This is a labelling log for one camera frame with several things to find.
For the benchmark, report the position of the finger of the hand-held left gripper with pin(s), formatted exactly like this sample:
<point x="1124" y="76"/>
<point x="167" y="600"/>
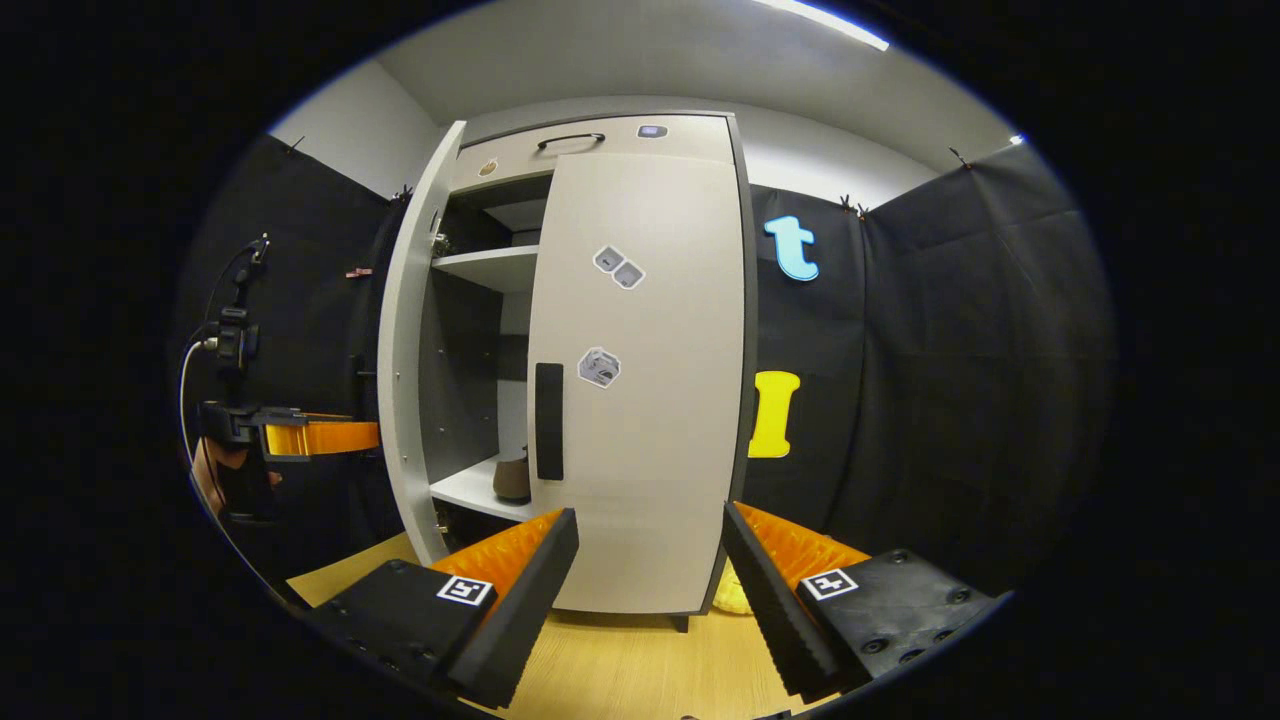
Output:
<point x="330" y="438"/>

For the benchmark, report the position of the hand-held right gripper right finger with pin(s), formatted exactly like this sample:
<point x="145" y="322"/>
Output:
<point x="775" y="610"/>

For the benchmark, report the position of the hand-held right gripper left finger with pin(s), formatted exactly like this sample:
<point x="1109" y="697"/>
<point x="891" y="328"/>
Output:
<point x="525" y="610"/>

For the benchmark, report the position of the brown fuzzy shoe with bow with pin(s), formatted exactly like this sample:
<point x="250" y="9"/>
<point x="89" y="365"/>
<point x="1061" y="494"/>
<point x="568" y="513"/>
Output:
<point x="512" y="478"/>

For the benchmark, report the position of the white and grey shoe cabinet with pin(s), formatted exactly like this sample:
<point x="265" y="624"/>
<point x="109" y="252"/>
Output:
<point x="480" y="270"/>

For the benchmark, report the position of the yellow rounded object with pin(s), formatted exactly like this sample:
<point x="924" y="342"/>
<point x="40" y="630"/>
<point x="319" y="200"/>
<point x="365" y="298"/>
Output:
<point x="730" y="595"/>

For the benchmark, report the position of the large ceiling light panel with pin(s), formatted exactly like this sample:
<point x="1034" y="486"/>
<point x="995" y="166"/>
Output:
<point x="825" y="22"/>

